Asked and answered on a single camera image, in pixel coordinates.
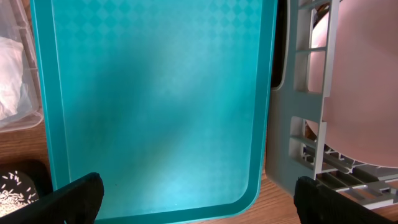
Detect clear plastic bin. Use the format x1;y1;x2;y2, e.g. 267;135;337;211
1;0;44;133

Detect pink plate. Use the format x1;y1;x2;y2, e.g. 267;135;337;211
323;0;397;168

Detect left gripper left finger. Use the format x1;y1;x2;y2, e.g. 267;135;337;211
1;172;104;224

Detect spilled rice and nuts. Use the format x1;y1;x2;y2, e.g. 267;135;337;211
1;170;39;217

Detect teal plastic tray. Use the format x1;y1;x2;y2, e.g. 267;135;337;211
30;0;277;223

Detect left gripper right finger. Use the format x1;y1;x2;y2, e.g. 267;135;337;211
294;176;392;224

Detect grey dishwasher rack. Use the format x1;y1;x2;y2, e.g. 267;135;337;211
265;1;397;209

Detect black plastic tray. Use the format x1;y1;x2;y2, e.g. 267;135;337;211
1;160;53;217

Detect white napkin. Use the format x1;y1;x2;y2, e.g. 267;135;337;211
1;37;29;127

